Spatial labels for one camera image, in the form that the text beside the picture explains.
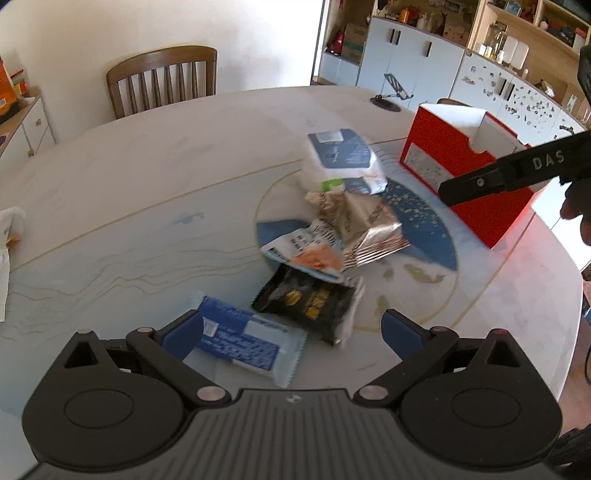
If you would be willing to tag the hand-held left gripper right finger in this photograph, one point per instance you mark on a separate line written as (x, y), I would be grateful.
(401, 334)

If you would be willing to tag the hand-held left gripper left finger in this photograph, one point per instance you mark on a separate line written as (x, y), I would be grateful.
(182, 334)

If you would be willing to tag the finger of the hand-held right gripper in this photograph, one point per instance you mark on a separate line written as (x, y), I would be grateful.
(471, 184)

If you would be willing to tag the red cardboard box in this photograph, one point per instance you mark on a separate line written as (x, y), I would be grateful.
(480, 221)

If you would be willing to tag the blue snack packet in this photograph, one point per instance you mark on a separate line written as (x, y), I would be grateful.
(249, 341)

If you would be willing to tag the black snack packet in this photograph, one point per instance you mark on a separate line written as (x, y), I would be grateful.
(309, 295)

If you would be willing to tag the silver snack packet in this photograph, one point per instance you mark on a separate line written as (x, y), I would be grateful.
(369, 226)

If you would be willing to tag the white orange snack packet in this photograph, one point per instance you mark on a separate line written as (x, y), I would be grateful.
(309, 254)

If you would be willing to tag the white blue tissue pack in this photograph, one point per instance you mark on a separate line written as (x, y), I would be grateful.
(344, 157)

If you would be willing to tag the white marble desktop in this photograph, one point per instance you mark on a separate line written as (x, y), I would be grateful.
(138, 184)

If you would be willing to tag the person's right hand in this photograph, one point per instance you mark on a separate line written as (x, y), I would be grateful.
(579, 207)

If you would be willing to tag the cluster of small cabinet stickers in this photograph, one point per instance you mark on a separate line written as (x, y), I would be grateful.
(521, 99)

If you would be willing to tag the wooden curved-back chair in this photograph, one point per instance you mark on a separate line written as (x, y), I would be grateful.
(452, 101)

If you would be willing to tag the white rounded container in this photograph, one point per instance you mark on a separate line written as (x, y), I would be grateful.
(516, 50)

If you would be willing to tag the black phone stand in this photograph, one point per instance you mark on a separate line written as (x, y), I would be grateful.
(392, 99)

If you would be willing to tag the glass jar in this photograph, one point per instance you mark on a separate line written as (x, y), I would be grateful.
(496, 41)

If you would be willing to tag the orange bottle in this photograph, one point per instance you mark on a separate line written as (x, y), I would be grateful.
(405, 16)

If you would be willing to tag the brown cardboard box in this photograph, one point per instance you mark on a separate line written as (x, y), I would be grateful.
(354, 41)

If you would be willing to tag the red figurine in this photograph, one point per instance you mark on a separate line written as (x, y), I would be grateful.
(336, 44)

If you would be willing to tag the white cloth at table edge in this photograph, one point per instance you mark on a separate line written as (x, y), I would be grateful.
(9, 226)

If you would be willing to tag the low white side cabinet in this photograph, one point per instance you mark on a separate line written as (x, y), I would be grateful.
(27, 129)

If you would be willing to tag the wooden slat-back chair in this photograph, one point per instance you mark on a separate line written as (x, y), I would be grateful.
(161, 62)

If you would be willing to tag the orange snack bag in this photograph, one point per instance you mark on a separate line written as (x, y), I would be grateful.
(7, 92)

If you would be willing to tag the white and wood wall cabinet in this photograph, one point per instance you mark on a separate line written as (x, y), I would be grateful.
(406, 60)

